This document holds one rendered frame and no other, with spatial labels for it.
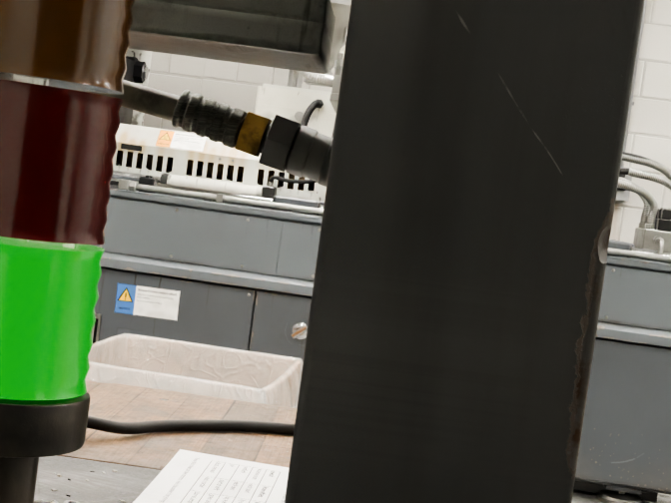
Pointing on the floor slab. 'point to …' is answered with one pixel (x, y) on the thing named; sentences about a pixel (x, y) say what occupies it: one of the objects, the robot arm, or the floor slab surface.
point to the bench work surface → (269, 447)
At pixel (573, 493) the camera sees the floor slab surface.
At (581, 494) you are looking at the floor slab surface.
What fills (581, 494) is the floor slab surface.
